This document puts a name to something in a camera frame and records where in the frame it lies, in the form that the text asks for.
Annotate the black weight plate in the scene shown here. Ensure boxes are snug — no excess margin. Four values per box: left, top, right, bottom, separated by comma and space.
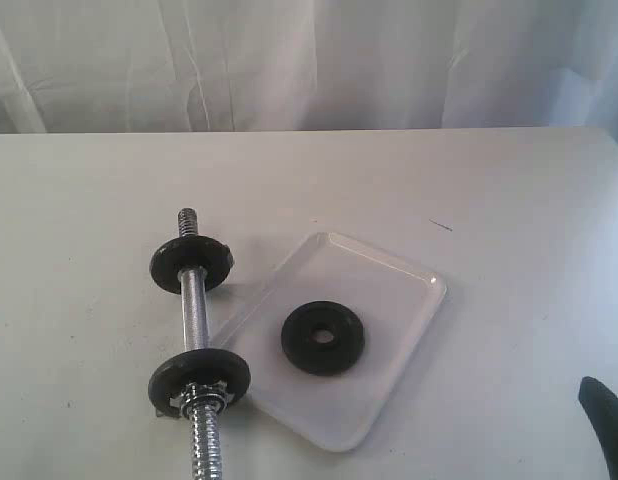
148, 348, 251, 418
149, 235, 234, 294
280, 301, 366, 377

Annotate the chrome threaded dumbbell bar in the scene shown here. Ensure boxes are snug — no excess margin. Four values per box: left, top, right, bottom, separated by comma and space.
177, 208, 223, 479

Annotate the chrome spinlock collar nut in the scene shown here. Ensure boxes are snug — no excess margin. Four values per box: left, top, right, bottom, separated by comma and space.
154, 381, 237, 419

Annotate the white plastic tray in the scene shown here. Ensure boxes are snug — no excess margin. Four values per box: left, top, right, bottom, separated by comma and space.
213, 232, 447, 452

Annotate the white backdrop curtain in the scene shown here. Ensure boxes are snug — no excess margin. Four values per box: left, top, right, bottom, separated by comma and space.
0, 1, 618, 141

